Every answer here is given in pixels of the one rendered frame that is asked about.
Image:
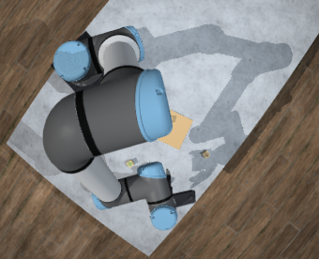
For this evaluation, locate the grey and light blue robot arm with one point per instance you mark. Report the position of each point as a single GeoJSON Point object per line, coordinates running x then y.
{"type": "Point", "coordinates": [127, 108]}

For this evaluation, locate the tan flat mat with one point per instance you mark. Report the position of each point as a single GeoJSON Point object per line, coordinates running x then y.
{"type": "Point", "coordinates": [181, 126]}

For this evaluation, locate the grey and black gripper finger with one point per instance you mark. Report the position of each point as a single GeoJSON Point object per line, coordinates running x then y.
{"type": "Point", "coordinates": [169, 177]}

